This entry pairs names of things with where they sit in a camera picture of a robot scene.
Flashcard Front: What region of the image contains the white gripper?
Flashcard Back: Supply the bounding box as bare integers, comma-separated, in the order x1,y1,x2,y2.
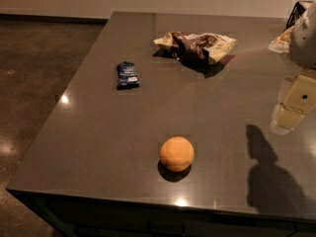
272,69,316,130

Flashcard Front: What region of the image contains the blue rxbar blueberry wrapper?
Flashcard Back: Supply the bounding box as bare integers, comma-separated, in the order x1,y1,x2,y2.
117,61,140,89

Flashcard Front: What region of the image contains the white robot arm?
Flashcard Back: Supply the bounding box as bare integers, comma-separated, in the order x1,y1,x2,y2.
269,1,316,134

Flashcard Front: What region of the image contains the pale snack bag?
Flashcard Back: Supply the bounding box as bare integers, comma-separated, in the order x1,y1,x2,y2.
268,27,293,53

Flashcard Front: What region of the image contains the crumpled brown chip bag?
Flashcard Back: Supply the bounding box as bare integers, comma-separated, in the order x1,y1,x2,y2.
154,32,237,64

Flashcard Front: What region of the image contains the orange fruit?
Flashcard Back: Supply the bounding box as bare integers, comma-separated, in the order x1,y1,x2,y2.
160,136,195,172

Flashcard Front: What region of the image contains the black wire basket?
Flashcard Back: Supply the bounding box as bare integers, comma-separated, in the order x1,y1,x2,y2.
285,1,312,29

